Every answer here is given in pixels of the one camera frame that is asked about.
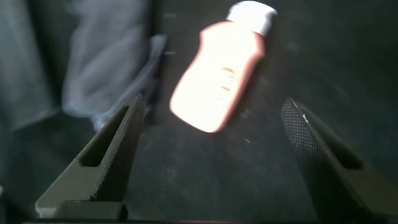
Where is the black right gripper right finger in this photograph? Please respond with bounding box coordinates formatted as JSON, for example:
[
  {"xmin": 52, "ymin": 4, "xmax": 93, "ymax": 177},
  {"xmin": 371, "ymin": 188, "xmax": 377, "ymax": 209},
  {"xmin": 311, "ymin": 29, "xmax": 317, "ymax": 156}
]
[{"xmin": 281, "ymin": 97, "xmax": 398, "ymax": 223}]

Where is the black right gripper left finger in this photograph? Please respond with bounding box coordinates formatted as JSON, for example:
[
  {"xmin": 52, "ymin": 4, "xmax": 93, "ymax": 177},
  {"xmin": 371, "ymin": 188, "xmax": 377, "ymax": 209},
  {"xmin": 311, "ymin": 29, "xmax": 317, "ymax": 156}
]
[{"xmin": 35, "ymin": 94, "xmax": 146, "ymax": 220}]

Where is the grey cloth towel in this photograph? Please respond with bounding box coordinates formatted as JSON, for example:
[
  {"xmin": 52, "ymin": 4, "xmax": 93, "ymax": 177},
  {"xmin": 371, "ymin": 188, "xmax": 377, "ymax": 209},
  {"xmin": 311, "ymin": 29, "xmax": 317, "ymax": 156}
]
[{"xmin": 60, "ymin": 0, "xmax": 169, "ymax": 131}]

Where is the pink bottle with white cap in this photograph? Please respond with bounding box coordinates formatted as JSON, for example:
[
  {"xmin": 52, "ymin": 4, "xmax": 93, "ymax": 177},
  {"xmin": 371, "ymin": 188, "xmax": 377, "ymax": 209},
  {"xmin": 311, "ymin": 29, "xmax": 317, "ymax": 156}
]
[{"xmin": 169, "ymin": 0, "xmax": 278, "ymax": 134}]

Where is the black tablecloth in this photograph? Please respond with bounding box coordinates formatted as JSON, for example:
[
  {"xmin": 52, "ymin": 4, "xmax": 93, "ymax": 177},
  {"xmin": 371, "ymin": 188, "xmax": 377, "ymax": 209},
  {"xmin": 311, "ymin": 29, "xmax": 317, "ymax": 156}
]
[{"xmin": 0, "ymin": 0, "xmax": 398, "ymax": 224}]

